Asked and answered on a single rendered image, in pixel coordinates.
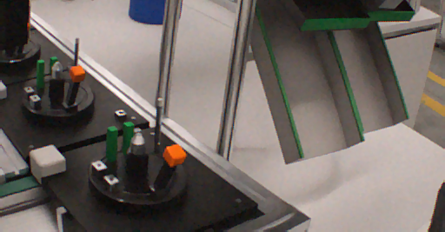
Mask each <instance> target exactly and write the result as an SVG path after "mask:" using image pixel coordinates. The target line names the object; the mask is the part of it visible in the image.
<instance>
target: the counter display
mask: <svg viewBox="0 0 445 232"><path fill-rule="evenodd" d="M4 2H6V4H5V5H6V11H5V16H6V18H5V38H4V41H5V46H2V47H0V50H7V49H8V48H13V47H17V46H22V45H26V44H28V30H29V28H28V21H29V10H30V7H29V3H30V0H0V3H4Z"/></svg>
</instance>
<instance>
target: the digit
mask: <svg viewBox="0 0 445 232"><path fill-rule="evenodd" d="M5 4H6V2H4V3H0V47H2V46H5V41H4V38H5V18H6V16H5V11H6V5H5Z"/></svg>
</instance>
